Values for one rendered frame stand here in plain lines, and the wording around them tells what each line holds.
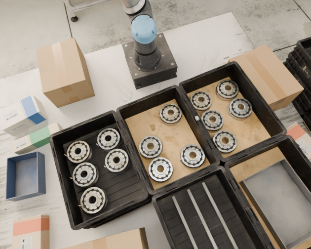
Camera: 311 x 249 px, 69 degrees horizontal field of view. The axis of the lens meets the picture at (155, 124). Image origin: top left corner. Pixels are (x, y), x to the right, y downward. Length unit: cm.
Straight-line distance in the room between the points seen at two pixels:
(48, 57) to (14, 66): 142
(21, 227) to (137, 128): 65
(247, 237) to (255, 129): 45
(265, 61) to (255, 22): 152
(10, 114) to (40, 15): 194
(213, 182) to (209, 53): 79
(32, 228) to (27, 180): 25
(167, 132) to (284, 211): 55
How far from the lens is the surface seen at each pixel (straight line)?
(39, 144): 130
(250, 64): 124
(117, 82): 135
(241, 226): 100
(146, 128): 104
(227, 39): 155
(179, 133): 103
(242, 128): 109
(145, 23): 113
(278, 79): 124
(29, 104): 135
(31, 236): 117
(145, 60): 121
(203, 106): 106
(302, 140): 124
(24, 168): 133
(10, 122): 136
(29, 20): 315
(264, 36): 267
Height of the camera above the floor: 179
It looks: 66 degrees down
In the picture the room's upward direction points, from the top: 8 degrees counter-clockwise
